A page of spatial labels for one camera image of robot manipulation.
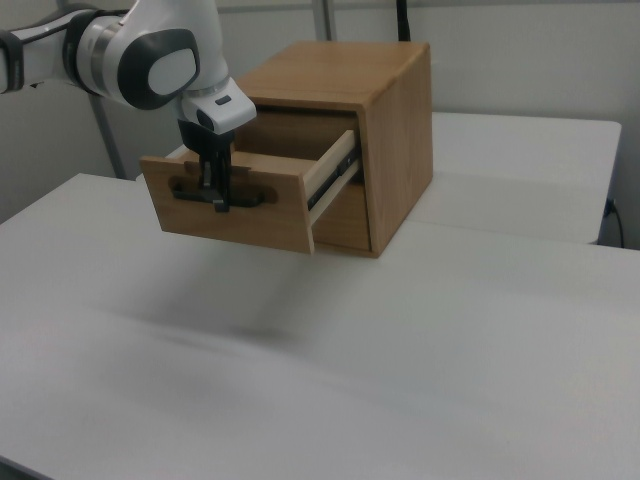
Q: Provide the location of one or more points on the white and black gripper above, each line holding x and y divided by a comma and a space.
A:
220, 112

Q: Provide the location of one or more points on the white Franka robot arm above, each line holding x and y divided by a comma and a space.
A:
110, 60

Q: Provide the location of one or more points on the oak wooden drawer cabinet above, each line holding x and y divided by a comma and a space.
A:
400, 150

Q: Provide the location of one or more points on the grey partition frame post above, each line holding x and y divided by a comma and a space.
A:
107, 135

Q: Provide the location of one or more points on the black camera stand pole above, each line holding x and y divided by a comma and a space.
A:
404, 20

